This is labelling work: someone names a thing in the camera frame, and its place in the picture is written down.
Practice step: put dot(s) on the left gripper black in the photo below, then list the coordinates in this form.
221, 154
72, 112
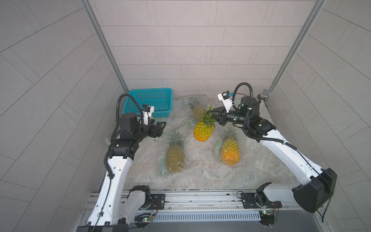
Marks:
158, 131

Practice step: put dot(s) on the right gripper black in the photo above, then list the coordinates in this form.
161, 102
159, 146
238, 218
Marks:
223, 118

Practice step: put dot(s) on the pineapple yellow orange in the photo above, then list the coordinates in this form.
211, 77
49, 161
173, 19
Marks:
205, 126

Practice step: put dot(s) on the clear zip-top bag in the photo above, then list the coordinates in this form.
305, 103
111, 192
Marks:
162, 169
185, 101
218, 145
118, 137

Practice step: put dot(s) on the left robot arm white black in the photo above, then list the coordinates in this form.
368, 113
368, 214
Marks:
116, 179

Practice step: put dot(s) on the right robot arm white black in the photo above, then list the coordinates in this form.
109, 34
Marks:
315, 186

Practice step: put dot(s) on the back pineapple in bag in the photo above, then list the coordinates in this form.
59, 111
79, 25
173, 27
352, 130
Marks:
197, 107

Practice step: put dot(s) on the pineapple in bag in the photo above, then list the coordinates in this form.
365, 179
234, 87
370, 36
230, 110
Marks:
175, 156
230, 152
197, 107

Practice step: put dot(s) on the left pineapple in bag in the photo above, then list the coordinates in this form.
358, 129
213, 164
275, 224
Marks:
175, 156

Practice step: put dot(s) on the right pineapple in bag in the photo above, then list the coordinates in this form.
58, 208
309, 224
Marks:
230, 152

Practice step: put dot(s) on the teal plastic basket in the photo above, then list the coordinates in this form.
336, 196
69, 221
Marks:
161, 99

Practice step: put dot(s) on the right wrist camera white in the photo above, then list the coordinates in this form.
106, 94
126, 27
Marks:
226, 98

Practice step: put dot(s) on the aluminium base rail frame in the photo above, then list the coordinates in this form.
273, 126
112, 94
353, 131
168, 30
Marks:
198, 206

